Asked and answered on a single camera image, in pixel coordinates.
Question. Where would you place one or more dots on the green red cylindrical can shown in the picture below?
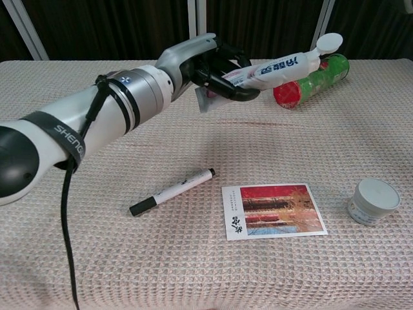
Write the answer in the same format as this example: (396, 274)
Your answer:
(306, 88)

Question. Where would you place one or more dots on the beige waffle tablecloth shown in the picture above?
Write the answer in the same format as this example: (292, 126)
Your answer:
(206, 264)

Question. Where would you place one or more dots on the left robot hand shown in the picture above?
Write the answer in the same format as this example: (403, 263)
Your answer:
(180, 56)

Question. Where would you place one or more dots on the white black marker pen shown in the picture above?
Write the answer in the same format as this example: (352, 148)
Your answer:
(174, 190)

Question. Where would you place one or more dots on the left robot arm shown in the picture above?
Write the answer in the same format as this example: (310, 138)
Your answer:
(106, 119)

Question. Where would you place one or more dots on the white toothpaste tube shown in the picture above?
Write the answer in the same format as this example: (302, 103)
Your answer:
(284, 69)

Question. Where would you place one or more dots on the slanted white frame post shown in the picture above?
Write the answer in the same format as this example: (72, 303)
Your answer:
(27, 32)
(322, 19)

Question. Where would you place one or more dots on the upright white frame post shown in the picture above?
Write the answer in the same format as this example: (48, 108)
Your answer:
(197, 16)

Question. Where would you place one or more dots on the red picture postcard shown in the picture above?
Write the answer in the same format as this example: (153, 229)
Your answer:
(274, 211)

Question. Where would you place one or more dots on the white round jar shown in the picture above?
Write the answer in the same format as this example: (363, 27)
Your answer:
(376, 197)

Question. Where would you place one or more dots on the dark pleated curtain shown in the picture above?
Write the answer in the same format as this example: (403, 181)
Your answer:
(113, 29)

